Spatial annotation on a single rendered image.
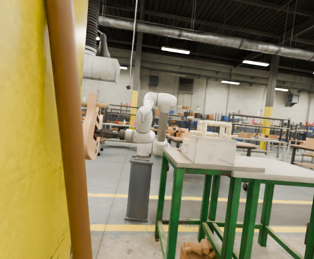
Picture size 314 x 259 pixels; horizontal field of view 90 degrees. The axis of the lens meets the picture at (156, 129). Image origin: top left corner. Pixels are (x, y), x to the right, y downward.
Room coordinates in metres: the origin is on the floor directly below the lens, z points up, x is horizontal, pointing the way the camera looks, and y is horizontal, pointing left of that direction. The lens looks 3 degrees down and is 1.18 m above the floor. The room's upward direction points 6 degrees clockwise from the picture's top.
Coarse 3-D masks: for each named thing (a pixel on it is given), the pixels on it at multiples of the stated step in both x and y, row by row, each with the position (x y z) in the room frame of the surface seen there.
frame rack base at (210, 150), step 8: (192, 136) 1.08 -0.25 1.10; (208, 136) 1.15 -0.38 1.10; (192, 144) 1.06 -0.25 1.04; (200, 144) 0.99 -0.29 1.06; (208, 144) 1.00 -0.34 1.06; (216, 144) 1.01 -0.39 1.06; (224, 144) 1.01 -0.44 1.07; (232, 144) 1.02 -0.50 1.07; (192, 152) 1.04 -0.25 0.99; (200, 152) 0.99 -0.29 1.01; (208, 152) 1.00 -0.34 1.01; (216, 152) 1.01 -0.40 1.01; (224, 152) 1.01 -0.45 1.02; (232, 152) 1.02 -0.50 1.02; (192, 160) 1.03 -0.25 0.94; (200, 160) 1.00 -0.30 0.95; (208, 160) 1.00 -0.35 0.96; (216, 160) 1.01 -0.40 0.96; (224, 160) 1.01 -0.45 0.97; (232, 160) 1.02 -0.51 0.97
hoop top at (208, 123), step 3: (204, 120) 1.02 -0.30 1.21; (207, 120) 1.02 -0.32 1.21; (207, 123) 1.01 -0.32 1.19; (210, 123) 1.01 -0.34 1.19; (213, 123) 1.01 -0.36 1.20; (216, 123) 1.01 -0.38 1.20; (219, 123) 1.02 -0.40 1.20; (222, 123) 1.02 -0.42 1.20; (225, 123) 1.02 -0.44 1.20; (228, 123) 1.03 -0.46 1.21; (222, 126) 1.03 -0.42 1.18; (225, 126) 1.03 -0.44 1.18; (228, 126) 1.03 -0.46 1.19
